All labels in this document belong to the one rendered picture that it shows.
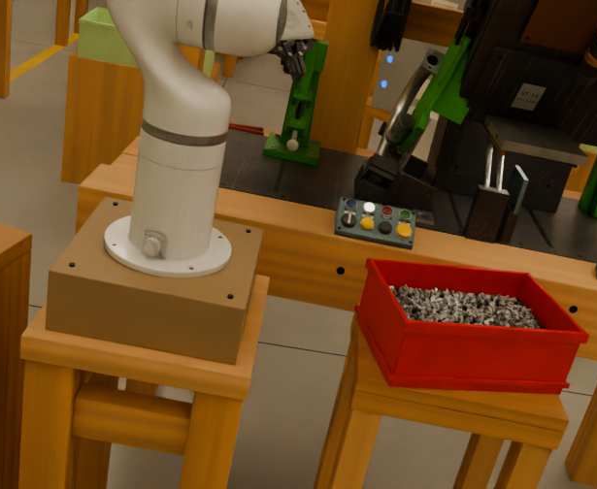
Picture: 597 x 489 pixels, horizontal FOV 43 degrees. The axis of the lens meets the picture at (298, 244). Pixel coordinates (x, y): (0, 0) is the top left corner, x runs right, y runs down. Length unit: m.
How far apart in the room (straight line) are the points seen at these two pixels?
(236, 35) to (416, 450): 1.72
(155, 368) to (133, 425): 0.12
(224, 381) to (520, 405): 0.48
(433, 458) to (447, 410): 1.21
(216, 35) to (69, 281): 0.38
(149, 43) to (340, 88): 1.00
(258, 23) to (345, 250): 0.58
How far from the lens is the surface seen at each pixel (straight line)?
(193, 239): 1.11
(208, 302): 1.04
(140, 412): 1.16
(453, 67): 1.59
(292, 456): 2.31
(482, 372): 1.26
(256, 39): 1.00
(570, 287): 1.53
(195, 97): 1.03
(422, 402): 1.24
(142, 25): 1.02
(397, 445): 2.46
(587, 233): 1.84
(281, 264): 1.46
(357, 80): 1.96
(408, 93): 1.74
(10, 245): 1.49
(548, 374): 1.32
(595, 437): 2.52
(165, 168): 1.06
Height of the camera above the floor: 1.45
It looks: 24 degrees down
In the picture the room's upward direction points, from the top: 12 degrees clockwise
